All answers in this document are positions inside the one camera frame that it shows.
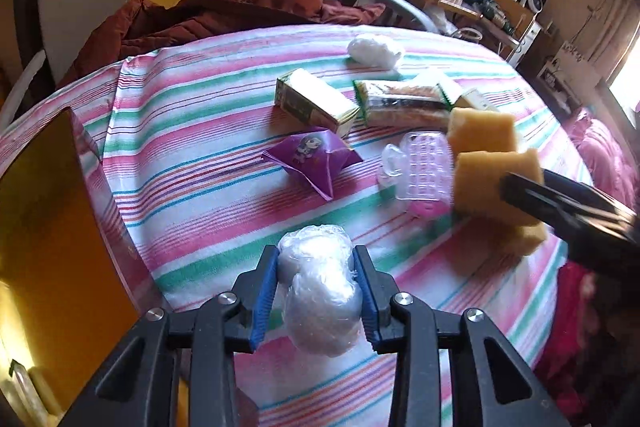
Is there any white plastic bag ball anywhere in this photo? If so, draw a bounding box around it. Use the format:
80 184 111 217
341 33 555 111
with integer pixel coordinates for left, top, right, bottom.
277 225 362 358

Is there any yellow sponge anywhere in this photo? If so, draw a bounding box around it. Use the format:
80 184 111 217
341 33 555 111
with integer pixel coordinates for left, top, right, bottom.
491 222 548 257
447 107 518 157
452 148 544 227

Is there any purple snack pouch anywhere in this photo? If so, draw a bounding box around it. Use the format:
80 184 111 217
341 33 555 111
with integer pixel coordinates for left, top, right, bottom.
262 128 362 202

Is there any green biscuit pack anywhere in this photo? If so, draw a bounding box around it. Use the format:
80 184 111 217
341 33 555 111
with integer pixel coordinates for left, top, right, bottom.
352 80 450 130

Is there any green small carton box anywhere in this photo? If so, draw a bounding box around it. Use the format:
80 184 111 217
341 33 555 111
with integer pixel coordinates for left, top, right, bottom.
274 68 359 138

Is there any beige ointment carton box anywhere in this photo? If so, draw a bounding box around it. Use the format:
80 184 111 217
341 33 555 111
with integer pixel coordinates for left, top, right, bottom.
454 89 497 112

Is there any red pink blanket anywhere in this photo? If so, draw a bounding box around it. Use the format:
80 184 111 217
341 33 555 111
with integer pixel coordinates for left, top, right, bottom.
534 106 640 417

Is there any striped pink green bedsheet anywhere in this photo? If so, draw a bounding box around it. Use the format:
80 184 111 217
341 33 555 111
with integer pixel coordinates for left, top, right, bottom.
1 25 590 426

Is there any gold tin tray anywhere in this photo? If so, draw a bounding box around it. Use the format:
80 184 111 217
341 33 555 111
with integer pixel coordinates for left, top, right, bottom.
1 108 162 426

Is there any wooden side desk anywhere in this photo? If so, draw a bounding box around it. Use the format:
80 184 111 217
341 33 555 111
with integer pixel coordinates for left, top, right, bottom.
408 0 541 67

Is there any maroon jacket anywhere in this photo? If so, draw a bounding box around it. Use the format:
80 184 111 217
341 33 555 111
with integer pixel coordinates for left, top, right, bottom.
60 0 385 87

